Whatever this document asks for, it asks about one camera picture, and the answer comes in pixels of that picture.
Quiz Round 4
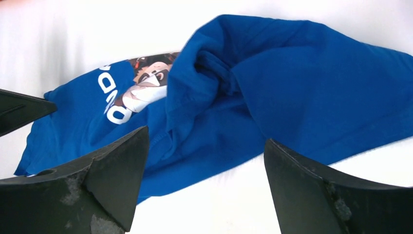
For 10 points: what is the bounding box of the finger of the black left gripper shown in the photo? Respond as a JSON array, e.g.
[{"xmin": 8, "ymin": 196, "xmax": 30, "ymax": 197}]
[{"xmin": 0, "ymin": 89, "xmax": 57, "ymax": 136}]

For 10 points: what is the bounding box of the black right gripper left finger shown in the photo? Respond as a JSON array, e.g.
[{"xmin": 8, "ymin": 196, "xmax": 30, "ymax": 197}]
[{"xmin": 0, "ymin": 127, "xmax": 150, "ymax": 234}]

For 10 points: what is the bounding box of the blue panda print t-shirt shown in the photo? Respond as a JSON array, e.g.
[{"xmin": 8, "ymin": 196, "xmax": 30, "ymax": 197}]
[{"xmin": 15, "ymin": 15, "xmax": 413, "ymax": 201}]

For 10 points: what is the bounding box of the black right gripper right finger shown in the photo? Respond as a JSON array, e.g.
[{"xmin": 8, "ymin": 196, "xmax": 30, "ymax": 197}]
[{"xmin": 263, "ymin": 139, "xmax": 413, "ymax": 234}]

